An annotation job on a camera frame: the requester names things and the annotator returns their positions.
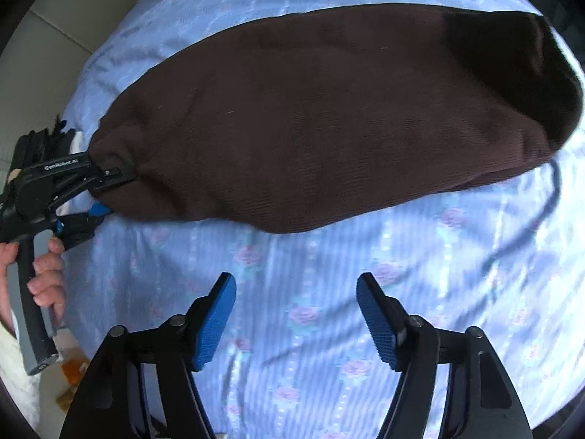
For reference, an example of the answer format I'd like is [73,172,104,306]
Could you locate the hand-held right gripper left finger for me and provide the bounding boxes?
[58,272,237,439]

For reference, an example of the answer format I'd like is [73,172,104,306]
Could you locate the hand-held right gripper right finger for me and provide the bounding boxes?
[356,273,533,439]

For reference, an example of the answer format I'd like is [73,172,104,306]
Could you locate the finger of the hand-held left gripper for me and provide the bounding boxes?
[55,203,113,252]
[87,153,138,195]

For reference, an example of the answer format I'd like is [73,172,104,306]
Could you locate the dark brown pants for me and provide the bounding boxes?
[88,3,585,235]

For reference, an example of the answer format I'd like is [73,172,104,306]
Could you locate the person's left hand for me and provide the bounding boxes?
[0,237,65,334]

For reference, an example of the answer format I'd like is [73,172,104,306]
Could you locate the blue floral bed sheet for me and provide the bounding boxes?
[59,0,585,439]

